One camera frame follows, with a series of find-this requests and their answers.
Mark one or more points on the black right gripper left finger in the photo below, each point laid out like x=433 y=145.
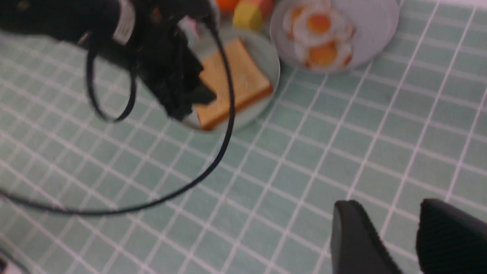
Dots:
x=355 y=245

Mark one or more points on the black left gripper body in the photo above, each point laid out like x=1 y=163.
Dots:
x=166 y=64

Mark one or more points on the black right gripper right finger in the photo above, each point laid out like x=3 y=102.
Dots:
x=449 y=240

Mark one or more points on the toast slice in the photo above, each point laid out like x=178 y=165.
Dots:
x=250 y=84

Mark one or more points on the fried egg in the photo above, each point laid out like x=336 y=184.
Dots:
x=313 y=24
x=332 y=56

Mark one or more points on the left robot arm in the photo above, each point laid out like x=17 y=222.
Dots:
x=140 y=36

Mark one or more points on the pale green centre plate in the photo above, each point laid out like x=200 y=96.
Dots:
x=264 y=55

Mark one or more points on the orange fruit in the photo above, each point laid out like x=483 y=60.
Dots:
x=227 y=6

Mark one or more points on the yellow cube block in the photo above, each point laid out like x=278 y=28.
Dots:
x=247 y=15

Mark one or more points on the salmon pink cube block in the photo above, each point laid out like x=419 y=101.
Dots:
x=265 y=6

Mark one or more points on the grey egg plate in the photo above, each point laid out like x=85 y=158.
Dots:
x=375 y=23

